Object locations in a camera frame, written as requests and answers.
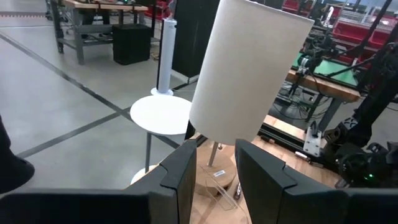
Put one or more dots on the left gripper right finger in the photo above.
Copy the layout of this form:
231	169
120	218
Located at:
264	186

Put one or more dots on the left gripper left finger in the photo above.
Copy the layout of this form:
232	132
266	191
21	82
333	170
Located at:
174	186

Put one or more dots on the small cylindrical battery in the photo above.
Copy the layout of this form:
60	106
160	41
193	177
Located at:
302	155
267	139
237	191

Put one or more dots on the background black robot arm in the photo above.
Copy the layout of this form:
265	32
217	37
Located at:
311	59

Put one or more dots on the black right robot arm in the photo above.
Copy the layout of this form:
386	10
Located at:
373	102

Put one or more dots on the clear plastic bin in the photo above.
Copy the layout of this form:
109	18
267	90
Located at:
222	194

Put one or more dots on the small white label sticker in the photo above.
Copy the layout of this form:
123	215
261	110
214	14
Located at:
219	173

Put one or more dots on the white shade wooden base lamp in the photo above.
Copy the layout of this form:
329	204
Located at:
248	77

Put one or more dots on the white fan base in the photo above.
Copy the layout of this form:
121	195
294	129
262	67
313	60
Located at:
166	56

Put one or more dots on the workbench with green mat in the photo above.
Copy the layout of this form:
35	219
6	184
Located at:
339	76

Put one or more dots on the black box cabinet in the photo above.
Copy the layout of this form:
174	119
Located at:
132	43

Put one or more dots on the tall black cabinet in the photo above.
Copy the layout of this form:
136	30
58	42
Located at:
192	37

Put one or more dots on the black pole stand base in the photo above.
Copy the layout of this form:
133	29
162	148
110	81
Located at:
12	168

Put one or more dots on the red plastic storage bin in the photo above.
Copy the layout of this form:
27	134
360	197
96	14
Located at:
345	32
379	39

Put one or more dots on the wooden top metal workbench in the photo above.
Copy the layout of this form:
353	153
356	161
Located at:
79	29

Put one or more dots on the light metal clamp bracket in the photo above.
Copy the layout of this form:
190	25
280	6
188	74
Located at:
312	143

